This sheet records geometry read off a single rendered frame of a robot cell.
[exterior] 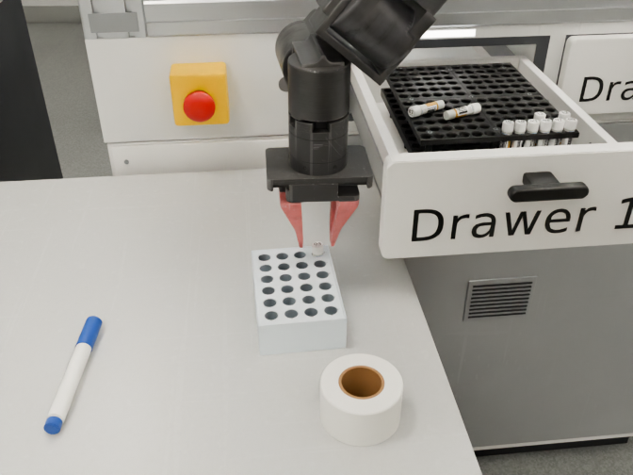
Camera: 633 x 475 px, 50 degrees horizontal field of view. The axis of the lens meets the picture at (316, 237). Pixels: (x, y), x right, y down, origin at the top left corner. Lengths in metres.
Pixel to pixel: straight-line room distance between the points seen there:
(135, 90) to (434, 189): 0.47
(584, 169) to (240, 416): 0.39
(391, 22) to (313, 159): 0.14
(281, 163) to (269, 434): 0.26
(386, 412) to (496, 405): 0.87
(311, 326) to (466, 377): 0.73
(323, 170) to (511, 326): 0.71
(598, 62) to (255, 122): 0.48
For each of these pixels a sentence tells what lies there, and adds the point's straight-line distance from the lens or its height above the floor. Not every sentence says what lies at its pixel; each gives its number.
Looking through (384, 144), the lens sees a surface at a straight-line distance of 0.74.
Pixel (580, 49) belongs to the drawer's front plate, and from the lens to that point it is 1.03.
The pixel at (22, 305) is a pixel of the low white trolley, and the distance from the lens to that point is 0.79.
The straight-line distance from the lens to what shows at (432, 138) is 0.75.
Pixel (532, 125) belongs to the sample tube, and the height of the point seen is 0.91.
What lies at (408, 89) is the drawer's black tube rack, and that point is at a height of 0.90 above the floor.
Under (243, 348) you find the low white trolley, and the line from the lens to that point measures 0.68.
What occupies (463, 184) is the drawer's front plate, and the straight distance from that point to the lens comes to 0.66.
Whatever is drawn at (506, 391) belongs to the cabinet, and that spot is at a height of 0.24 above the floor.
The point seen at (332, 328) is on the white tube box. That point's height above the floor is 0.79.
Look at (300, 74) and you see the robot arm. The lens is 0.61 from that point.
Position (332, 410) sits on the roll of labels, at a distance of 0.57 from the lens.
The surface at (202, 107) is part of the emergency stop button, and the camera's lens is 0.88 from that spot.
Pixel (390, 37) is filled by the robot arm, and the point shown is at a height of 1.04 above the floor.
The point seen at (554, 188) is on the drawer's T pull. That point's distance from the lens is 0.66.
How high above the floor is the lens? 1.22
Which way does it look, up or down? 34 degrees down
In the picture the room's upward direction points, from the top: straight up
